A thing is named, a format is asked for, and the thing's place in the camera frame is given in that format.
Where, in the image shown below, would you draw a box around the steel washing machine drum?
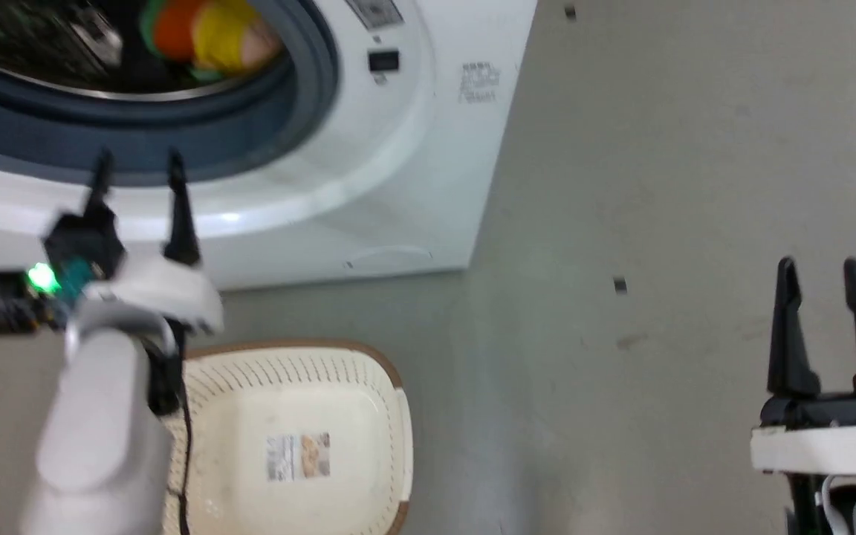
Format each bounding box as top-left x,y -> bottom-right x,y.
0,0 -> 296,102

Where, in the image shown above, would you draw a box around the printed label sticker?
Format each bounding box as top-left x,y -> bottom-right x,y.
265,432 -> 331,482

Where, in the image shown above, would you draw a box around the colourful clothes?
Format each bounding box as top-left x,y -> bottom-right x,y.
138,0 -> 285,82

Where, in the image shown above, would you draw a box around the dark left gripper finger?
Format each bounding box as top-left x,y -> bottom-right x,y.
88,148 -> 118,218
163,148 -> 203,268

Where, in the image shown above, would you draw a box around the white front-load washing machine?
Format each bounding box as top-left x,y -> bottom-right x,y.
0,0 -> 540,292

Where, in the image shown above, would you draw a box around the cream plastic laundry basket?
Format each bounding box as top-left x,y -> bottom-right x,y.
152,340 -> 415,535

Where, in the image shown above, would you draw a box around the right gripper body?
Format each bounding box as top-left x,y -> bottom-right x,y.
750,392 -> 856,476

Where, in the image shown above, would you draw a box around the grey rubber door seal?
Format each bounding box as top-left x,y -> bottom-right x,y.
0,0 -> 341,187

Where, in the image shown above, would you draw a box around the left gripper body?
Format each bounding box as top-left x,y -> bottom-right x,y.
42,199 -> 225,337

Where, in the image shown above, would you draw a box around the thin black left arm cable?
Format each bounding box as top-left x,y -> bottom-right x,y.
172,320 -> 195,535

